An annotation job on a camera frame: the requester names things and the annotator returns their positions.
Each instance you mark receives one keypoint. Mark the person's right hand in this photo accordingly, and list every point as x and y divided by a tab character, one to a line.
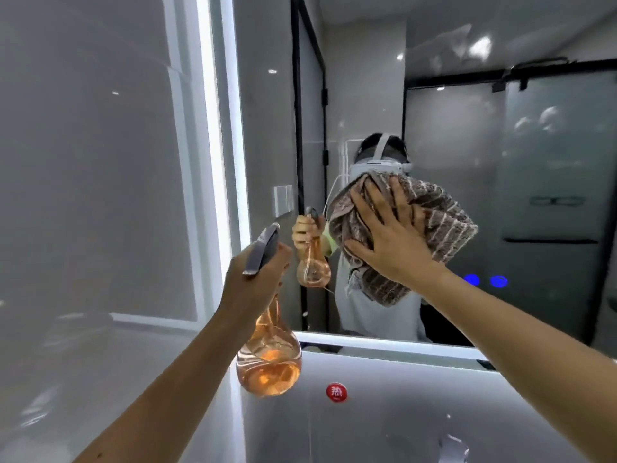
397	245

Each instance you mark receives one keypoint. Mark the person's left hand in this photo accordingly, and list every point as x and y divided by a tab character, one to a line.
246	289

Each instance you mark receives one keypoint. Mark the person's right thumb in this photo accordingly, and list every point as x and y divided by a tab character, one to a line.
361	249

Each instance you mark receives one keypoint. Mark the person's right little finger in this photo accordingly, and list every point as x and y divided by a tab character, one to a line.
418	217

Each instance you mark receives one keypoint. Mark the person's left fingers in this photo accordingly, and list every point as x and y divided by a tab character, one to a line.
282	265

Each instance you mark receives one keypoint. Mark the person's right middle finger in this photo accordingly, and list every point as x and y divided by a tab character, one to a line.
381	200

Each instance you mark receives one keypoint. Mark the brown striped cleaning cloth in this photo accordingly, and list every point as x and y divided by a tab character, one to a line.
448	226

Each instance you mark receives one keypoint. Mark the clear spray bottle orange liquid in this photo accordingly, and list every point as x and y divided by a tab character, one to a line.
270	361

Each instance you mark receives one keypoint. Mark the person's right forearm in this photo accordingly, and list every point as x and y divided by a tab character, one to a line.
520	351

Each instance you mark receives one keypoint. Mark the person's left forearm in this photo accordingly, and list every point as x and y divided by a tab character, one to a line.
178	390

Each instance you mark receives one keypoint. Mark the round red sticker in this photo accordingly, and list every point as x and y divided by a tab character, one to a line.
337	393

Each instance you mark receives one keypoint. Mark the chrome faucet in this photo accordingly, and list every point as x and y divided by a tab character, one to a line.
452	448

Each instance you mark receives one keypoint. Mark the wall mirror with lit edge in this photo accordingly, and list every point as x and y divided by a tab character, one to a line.
530	154

